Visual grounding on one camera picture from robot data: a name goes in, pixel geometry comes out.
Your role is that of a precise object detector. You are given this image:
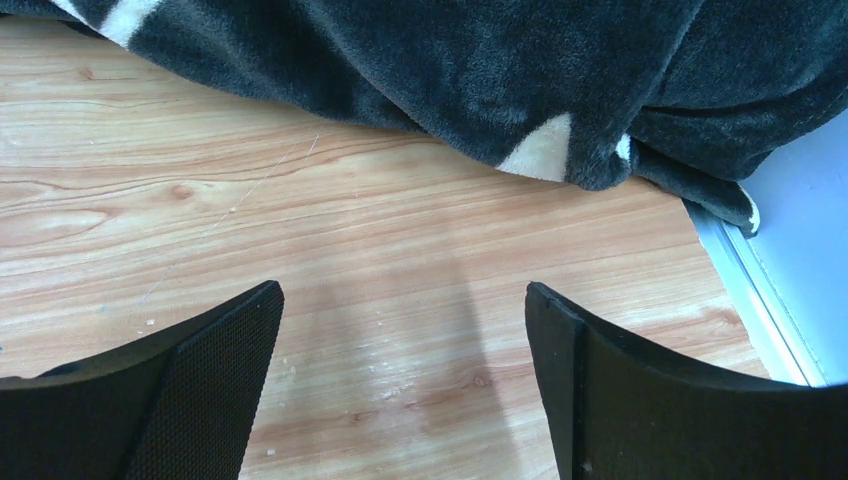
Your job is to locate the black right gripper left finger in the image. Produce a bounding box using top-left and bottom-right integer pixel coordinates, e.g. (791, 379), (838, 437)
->
(1, 281), (284, 479)

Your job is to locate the black floral fleece blanket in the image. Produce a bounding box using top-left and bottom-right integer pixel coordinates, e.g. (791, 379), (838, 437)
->
(1, 1), (847, 235)

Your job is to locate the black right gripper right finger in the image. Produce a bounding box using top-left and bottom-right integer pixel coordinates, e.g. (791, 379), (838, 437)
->
(525, 282), (847, 480)

